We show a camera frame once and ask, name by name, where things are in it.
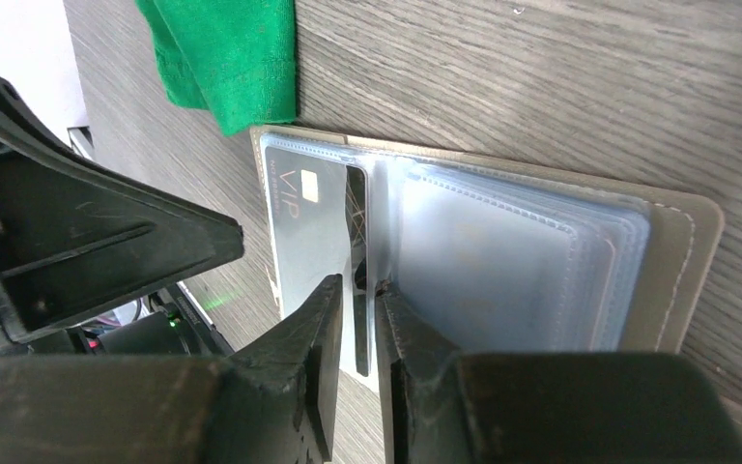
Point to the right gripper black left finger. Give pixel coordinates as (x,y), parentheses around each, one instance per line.
(273,401)

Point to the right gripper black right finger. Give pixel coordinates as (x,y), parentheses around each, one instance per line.
(441,405)

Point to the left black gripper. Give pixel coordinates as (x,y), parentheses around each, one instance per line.
(93,262)

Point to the grey card holder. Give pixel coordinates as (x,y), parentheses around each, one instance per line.
(504,256)

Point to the green cloth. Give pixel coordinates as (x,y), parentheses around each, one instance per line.
(236,59)

